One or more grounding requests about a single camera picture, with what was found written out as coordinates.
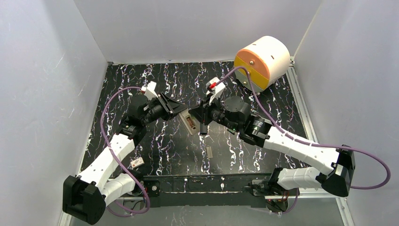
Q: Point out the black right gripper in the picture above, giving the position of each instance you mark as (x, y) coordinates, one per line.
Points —
(203, 110)

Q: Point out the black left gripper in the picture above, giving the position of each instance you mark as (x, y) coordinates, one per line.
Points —
(166, 106)

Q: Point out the beige remote control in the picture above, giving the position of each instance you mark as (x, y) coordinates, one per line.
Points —
(190, 123)

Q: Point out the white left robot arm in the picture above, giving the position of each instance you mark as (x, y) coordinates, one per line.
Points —
(86, 195)

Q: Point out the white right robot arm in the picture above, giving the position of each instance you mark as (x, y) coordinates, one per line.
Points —
(329, 168)

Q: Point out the black cylindrical remote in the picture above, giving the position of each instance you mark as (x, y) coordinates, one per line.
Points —
(203, 130)

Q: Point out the small white red remote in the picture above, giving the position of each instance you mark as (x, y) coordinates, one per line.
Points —
(137, 163)

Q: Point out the beige battery cover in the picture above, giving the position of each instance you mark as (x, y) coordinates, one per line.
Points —
(209, 152)

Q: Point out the black base bar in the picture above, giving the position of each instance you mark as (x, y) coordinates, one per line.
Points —
(246, 189)

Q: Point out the round drawer cabinet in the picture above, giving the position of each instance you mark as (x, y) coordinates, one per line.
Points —
(266, 59)

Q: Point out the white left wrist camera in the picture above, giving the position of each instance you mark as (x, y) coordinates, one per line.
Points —
(149, 90)

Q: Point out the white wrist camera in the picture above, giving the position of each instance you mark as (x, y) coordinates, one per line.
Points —
(149, 90)
(215, 87)

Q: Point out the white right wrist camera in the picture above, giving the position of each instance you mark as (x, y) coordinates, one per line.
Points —
(215, 87)

